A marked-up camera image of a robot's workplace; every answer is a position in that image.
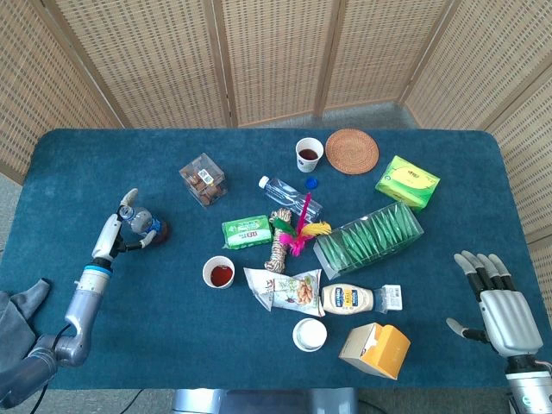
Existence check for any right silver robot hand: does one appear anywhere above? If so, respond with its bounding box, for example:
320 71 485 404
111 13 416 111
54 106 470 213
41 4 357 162
446 249 544 358

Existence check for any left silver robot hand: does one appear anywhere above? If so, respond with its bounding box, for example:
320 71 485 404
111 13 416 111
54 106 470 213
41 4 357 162
91 187 159 260

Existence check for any small dark soda bottle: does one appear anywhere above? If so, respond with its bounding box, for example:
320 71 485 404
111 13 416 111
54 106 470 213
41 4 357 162
116 204 170 246

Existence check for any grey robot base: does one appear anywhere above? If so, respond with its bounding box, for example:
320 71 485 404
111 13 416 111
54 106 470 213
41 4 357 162
172 387 359 414

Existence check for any paper cup with red liquid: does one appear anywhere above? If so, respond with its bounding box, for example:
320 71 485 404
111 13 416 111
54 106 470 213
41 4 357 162
202 254 236 290

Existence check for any mayonnaise squeeze bottle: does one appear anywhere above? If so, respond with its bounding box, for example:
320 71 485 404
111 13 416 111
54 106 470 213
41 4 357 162
321 283 405 315

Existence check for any clear plastic water bottle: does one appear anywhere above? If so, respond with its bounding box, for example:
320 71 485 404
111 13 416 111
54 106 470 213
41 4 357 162
258 174 323 224

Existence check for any paper cup with dark drink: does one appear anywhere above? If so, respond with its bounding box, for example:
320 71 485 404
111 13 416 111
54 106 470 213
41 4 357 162
295 136 324 173

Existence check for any clear box of brown snacks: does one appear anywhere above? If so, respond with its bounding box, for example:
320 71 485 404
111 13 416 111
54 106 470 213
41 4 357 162
179 152 229 209

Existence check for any blue table cloth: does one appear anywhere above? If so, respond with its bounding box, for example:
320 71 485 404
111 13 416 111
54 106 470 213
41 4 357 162
3 128 540 392

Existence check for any orange cardboard box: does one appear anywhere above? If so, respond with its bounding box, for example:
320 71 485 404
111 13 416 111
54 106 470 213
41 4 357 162
338 322 411 381

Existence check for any green tissue pack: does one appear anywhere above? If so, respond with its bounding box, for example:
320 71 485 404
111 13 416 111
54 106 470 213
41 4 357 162
221 214 274 250

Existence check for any clear box of green sachets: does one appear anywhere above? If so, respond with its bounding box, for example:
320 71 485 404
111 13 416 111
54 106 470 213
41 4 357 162
312 200 425 280

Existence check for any green yellow tissue box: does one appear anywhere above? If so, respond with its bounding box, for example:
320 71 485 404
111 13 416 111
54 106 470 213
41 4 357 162
374 155 442 212

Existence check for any white nut snack bag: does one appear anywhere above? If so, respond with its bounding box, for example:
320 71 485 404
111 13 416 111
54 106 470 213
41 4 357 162
242 267 326 318

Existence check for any colourful feather shuttlecock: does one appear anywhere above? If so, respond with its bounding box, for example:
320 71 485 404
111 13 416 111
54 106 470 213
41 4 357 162
273 191 333 258

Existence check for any stack of upturned paper cups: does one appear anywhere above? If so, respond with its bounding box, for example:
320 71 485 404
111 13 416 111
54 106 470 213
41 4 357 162
292 317 329 353

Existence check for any round woven rattan coaster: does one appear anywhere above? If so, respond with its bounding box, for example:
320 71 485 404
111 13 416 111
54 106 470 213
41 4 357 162
324 128 380 176

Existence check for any bamboo folding screen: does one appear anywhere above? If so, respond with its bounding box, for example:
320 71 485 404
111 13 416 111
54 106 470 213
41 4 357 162
0 0 552 247

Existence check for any black floor cable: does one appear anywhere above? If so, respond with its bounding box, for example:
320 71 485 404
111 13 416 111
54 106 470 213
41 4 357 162
119 389 146 414

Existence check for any bundle of twisted rope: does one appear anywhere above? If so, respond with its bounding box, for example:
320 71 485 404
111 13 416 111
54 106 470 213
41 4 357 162
263 207 294 273

